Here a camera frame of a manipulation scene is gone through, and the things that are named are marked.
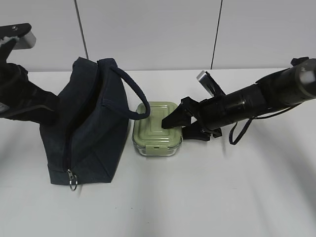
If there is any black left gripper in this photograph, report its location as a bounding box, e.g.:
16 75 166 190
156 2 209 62
9 65 59 125

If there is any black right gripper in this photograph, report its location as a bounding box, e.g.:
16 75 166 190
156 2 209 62
161 95 243 141

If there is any green lid glass container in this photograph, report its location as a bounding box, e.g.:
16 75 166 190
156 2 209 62
132 102 183 156

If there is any dark navy fabric bag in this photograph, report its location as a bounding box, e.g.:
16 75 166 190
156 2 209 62
39 58 150 187

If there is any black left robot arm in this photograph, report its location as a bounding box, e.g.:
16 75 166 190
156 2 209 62
0 38 59 125

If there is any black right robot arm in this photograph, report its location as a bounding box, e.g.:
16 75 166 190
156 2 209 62
161 57 316 145

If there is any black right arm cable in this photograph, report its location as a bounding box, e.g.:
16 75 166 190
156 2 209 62
228 103 297 145

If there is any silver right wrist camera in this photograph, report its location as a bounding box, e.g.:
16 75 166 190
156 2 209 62
197 71 226 97

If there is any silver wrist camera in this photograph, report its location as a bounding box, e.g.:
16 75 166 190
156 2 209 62
197 71 226 97
0 23 37 50

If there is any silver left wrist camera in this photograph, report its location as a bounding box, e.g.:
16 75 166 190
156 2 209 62
0 23 37 50

